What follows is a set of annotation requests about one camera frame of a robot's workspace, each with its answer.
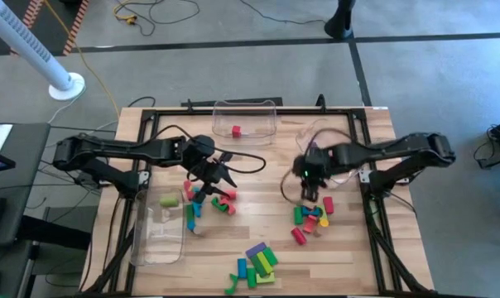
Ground dark grey side desk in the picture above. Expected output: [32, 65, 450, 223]
[0, 123, 52, 248]

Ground black table cable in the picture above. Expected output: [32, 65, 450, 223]
[127, 96, 156, 109]

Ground lime green plank block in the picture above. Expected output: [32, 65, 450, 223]
[256, 251, 275, 275]

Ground yellow floor cable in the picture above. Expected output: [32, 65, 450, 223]
[45, 0, 121, 119]

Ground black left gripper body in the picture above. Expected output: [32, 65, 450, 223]
[190, 153, 233, 187]

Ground clear plastic bin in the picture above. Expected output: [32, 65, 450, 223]
[295, 118, 361, 187]
[127, 188, 185, 266]
[211, 99, 277, 147]

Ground yellow plug cable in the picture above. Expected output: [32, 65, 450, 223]
[113, 0, 138, 26]

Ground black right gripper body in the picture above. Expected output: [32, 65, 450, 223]
[293, 142, 334, 183]

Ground black mounting bar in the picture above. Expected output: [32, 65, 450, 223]
[180, 97, 284, 109]

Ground red arch block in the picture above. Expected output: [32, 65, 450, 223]
[219, 198, 238, 216]

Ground white tower fan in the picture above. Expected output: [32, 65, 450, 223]
[0, 0, 86, 102]

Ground black floor cable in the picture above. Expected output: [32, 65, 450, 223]
[239, 0, 329, 26]
[115, 0, 201, 37]

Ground black orange-striped floor mat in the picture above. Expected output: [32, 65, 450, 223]
[0, 0, 89, 57]

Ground green arch block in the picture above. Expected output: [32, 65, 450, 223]
[210, 197, 229, 214]
[224, 273, 240, 296]

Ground black stand base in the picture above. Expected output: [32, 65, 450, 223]
[324, 0, 357, 41]

